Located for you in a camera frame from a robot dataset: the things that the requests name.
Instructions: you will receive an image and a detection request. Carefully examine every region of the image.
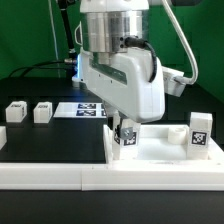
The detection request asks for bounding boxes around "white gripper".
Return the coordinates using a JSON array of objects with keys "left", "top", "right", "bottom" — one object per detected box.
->
[{"left": 80, "top": 48, "right": 165, "bottom": 140}]

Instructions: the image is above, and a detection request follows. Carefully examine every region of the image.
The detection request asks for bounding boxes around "white square tabletop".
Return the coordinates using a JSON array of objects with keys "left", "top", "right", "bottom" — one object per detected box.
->
[{"left": 103, "top": 125, "right": 224, "bottom": 164}]

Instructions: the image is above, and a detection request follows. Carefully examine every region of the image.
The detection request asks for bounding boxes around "white U-shaped fence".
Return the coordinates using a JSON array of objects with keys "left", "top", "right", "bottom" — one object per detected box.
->
[{"left": 0, "top": 125, "right": 224, "bottom": 192}]

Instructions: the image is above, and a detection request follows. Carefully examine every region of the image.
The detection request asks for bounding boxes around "white sheet with tags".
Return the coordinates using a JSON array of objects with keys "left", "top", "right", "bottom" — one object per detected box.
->
[{"left": 54, "top": 102, "right": 106, "bottom": 118}]

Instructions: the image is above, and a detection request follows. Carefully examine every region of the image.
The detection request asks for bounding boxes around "thin white pole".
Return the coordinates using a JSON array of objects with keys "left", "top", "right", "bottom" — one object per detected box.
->
[{"left": 47, "top": 0, "right": 62, "bottom": 79}]

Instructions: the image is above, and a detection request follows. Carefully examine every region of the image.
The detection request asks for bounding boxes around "white cable on gripper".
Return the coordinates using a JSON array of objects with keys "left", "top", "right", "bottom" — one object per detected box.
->
[{"left": 161, "top": 0, "right": 200, "bottom": 86}]

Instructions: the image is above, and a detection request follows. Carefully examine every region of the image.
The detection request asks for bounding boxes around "black cable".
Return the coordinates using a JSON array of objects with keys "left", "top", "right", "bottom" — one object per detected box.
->
[{"left": 7, "top": 58, "right": 78, "bottom": 79}]

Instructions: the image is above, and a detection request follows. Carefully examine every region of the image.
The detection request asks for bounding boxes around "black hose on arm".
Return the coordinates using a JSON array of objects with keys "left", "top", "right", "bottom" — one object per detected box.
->
[{"left": 55, "top": 0, "right": 78, "bottom": 59}]

